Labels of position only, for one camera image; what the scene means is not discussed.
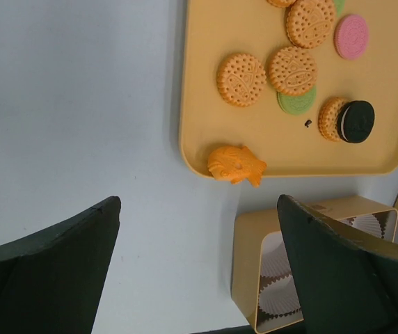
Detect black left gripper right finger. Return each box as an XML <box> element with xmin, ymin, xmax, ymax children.
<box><xmin>277</xmin><ymin>195</ymin><xmax>398</xmax><ymax>333</ymax></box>

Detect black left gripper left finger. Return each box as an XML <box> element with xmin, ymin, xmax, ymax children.
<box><xmin>0</xmin><ymin>196</ymin><xmax>121</xmax><ymax>333</ymax></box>

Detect black sandwich cookie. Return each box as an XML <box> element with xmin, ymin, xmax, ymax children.
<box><xmin>337</xmin><ymin>100</ymin><xmax>375</xmax><ymax>144</ymax></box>

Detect tan round biscuit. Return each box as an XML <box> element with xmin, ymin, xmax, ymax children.
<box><xmin>286</xmin><ymin>0</ymin><xmax>337</xmax><ymax>49</ymax></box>
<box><xmin>216</xmin><ymin>53</ymin><xmax>266</xmax><ymax>107</ymax></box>
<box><xmin>268</xmin><ymin>46</ymin><xmax>318</xmax><ymax>96</ymax></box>
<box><xmin>266</xmin><ymin>0</ymin><xmax>296</xmax><ymax>8</ymax></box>
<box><xmin>318</xmin><ymin>97</ymin><xmax>348</xmax><ymax>142</ymax></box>

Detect pink sandwich cookie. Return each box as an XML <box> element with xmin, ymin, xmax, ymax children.
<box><xmin>334</xmin><ymin>14</ymin><xmax>369</xmax><ymax>60</ymax></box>

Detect white paper cupcake liner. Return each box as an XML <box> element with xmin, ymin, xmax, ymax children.
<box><xmin>340</xmin><ymin>212</ymin><xmax>389</xmax><ymax>239</ymax></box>
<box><xmin>260</xmin><ymin>232</ymin><xmax>291</xmax><ymax>278</ymax></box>

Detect yellow cookie tin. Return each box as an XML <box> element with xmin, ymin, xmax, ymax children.
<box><xmin>231</xmin><ymin>196</ymin><xmax>398</xmax><ymax>333</ymax></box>

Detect orange fish shaped cookie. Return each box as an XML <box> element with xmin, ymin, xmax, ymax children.
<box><xmin>207</xmin><ymin>145</ymin><xmax>267</xmax><ymax>187</ymax></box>

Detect yellow plastic tray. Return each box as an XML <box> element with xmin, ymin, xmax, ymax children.
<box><xmin>179</xmin><ymin>1</ymin><xmax>398</xmax><ymax>177</ymax></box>

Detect green sandwich cookie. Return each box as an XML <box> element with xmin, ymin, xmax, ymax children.
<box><xmin>277</xmin><ymin>86</ymin><xmax>317</xmax><ymax>116</ymax></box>
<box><xmin>333</xmin><ymin>0</ymin><xmax>345</xmax><ymax>17</ymax></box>

